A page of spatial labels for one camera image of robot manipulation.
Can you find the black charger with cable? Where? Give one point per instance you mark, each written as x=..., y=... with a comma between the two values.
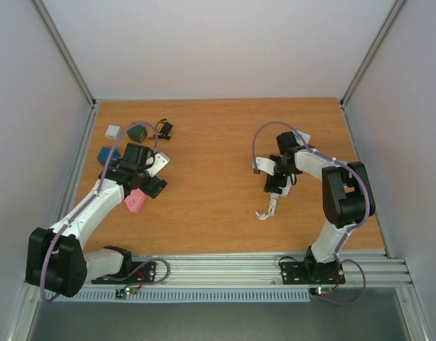
x=163, y=130

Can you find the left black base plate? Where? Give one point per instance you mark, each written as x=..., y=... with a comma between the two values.
x=137, y=273

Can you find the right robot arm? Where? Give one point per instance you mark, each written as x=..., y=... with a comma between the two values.
x=347, y=202

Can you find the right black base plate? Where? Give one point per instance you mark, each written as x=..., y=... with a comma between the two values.
x=310, y=272

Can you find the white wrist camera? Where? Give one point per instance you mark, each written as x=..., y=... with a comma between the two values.
x=157, y=163
x=266, y=165

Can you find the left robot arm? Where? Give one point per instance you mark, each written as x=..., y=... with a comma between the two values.
x=56, y=260

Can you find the blue cube adapter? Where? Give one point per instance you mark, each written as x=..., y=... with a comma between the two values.
x=103, y=156

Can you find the left small circuit board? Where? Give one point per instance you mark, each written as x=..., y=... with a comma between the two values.
x=125, y=292

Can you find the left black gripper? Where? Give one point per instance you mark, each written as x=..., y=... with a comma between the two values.
x=149, y=189

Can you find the dark green patterned plug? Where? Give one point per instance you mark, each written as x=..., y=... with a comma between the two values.
x=137, y=132

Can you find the pink triangular socket adapter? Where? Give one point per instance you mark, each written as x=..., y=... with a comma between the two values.
x=135, y=200

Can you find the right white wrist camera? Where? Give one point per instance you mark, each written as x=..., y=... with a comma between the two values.
x=266, y=165

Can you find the aluminium front rail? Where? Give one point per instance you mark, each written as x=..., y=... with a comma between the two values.
x=259, y=269

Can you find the aluminium frame post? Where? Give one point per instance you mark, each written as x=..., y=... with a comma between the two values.
x=385, y=28
x=63, y=49

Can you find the right small circuit board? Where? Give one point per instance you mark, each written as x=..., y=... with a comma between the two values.
x=321, y=291

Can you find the small circuit board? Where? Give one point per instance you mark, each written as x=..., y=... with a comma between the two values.
x=125, y=292
x=321, y=291

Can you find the white cube plug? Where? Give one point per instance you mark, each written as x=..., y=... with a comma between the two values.
x=112, y=132

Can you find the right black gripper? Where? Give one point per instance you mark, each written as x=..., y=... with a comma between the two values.
x=275, y=182

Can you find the right aluminium frame post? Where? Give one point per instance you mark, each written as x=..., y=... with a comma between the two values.
x=385, y=28

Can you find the blue slotted cable duct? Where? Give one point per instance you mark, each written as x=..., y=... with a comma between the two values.
x=201, y=295

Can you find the white power strip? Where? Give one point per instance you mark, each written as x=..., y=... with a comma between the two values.
x=288, y=143

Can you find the left aluminium frame post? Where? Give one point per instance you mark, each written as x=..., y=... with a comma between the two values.
x=63, y=49

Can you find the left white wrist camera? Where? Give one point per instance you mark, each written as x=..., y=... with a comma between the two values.
x=157, y=163

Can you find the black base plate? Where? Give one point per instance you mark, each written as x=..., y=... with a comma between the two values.
x=310, y=272
x=137, y=273

